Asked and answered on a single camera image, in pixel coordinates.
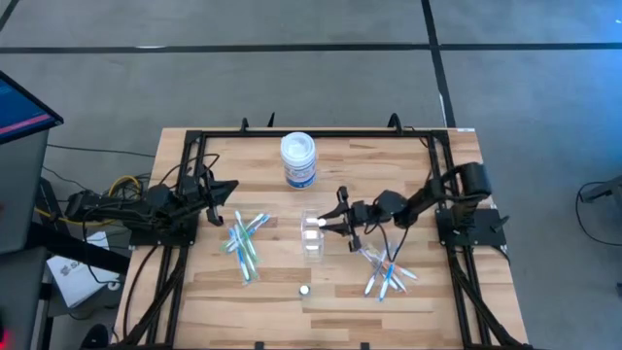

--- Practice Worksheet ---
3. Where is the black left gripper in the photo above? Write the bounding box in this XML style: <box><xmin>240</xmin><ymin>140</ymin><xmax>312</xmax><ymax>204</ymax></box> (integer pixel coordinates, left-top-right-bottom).
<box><xmin>182</xmin><ymin>172</ymin><xmax>240</xmax><ymax>228</ymax></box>

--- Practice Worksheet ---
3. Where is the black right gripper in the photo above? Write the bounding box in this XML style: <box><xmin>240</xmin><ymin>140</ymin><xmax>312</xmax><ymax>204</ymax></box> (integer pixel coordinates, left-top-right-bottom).
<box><xmin>318</xmin><ymin>185</ymin><xmax>379</xmax><ymax>253</ymax></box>

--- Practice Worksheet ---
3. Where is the toothbrush pile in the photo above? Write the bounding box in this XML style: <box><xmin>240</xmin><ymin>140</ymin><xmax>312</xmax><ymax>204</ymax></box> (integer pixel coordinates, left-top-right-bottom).
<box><xmin>226</xmin><ymin>214</ymin><xmax>272</xmax><ymax>254</ymax></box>

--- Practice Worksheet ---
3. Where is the orange toothbrush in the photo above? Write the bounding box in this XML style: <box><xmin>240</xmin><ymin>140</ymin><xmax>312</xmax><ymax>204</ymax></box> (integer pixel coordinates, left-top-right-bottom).
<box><xmin>382</xmin><ymin>261</ymin><xmax>419</xmax><ymax>281</ymax></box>

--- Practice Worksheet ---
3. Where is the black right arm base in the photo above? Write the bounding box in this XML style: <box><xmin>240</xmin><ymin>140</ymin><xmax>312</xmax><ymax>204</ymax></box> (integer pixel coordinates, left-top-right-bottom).
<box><xmin>435</xmin><ymin>207</ymin><xmax>509</xmax><ymax>248</ymax></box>

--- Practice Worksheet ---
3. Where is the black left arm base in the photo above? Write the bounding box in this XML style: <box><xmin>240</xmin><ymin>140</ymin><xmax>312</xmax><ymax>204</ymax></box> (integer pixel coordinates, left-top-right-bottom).
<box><xmin>128</xmin><ymin>213</ymin><xmax>200</xmax><ymax>247</ymax></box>

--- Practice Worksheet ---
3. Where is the white wipes canister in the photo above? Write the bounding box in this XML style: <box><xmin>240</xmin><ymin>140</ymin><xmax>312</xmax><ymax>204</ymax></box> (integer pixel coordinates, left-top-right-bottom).
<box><xmin>279</xmin><ymin>130</ymin><xmax>318</xmax><ymax>191</ymax></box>

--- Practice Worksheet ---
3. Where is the black stand bar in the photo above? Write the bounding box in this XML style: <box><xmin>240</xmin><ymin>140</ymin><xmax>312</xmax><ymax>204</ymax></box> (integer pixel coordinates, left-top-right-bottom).
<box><xmin>26</xmin><ymin>221</ymin><xmax>131</xmax><ymax>276</ymax></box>

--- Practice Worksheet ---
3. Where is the white paper sheet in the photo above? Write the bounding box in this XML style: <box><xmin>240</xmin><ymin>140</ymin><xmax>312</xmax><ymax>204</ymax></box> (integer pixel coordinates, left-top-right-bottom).
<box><xmin>46</xmin><ymin>230</ymin><xmax>122</xmax><ymax>309</ymax></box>

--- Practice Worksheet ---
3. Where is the gray cabinet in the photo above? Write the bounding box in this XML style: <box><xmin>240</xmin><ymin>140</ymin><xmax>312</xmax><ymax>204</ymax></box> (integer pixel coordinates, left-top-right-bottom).
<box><xmin>0</xmin><ymin>126</ymin><xmax>51</xmax><ymax>257</ymax></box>

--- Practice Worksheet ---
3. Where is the tilted blue monitor screen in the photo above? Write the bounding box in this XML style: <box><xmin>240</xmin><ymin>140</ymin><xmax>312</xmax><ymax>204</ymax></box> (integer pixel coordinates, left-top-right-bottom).
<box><xmin>0</xmin><ymin>70</ymin><xmax>65</xmax><ymax>146</ymax></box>

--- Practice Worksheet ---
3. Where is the gray stand leg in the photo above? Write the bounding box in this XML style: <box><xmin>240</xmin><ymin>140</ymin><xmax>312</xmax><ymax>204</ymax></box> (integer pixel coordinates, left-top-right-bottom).
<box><xmin>579</xmin><ymin>174</ymin><xmax>622</xmax><ymax>205</ymax></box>

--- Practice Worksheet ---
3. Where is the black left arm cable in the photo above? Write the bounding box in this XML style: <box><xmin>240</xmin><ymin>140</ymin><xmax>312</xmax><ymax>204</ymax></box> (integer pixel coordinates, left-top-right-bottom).
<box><xmin>158</xmin><ymin>153</ymin><xmax>221</xmax><ymax>195</ymax></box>

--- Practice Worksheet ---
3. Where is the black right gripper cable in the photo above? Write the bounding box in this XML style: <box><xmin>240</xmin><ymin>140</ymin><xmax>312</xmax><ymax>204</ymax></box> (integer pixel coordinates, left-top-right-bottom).
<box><xmin>363</xmin><ymin>219</ymin><xmax>410</xmax><ymax>266</ymax></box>

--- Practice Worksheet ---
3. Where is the black aluminium table frame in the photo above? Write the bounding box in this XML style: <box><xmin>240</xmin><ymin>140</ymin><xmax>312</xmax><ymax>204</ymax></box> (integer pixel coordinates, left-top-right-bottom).
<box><xmin>114</xmin><ymin>112</ymin><xmax>536</xmax><ymax>350</ymax></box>

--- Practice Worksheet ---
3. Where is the yellow cable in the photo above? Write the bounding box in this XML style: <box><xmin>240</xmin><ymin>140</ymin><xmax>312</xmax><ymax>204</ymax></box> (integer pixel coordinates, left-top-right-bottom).
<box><xmin>33</xmin><ymin>174</ymin><xmax>143</xmax><ymax>228</ymax></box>

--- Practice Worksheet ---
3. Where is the long black right arm cable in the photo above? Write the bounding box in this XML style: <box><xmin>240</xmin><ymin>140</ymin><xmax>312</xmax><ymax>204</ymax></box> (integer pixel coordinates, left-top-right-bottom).
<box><xmin>403</xmin><ymin>124</ymin><xmax>434</xmax><ymax>150</ymax></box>

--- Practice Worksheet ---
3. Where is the thin black floor cable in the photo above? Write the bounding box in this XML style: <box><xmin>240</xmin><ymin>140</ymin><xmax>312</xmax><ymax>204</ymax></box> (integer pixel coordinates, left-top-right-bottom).
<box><xmin>47</xmin><ymin>142</ymin><xmax>156</xmax><ymax>159</ymax></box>

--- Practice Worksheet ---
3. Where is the looped black floor cable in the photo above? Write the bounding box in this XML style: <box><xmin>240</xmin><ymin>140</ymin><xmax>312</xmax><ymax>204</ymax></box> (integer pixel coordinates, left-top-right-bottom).
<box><xmin>574</xmin><ymin>180</ymin><xmax>622</xmax><ymax>247</ymax></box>

